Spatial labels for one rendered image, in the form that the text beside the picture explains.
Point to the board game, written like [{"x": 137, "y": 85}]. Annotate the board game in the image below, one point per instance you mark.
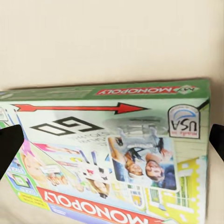
[{"x": 113, "y": 154}]

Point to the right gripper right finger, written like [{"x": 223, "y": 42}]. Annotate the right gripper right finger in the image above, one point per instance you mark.
[{"x": 217, "y": 139}]

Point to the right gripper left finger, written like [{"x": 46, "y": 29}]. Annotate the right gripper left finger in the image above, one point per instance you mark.
[{"x": 11, "y": 140}]

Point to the bed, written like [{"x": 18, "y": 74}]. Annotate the bed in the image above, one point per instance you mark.
[{"x": 69, "y": 43}]

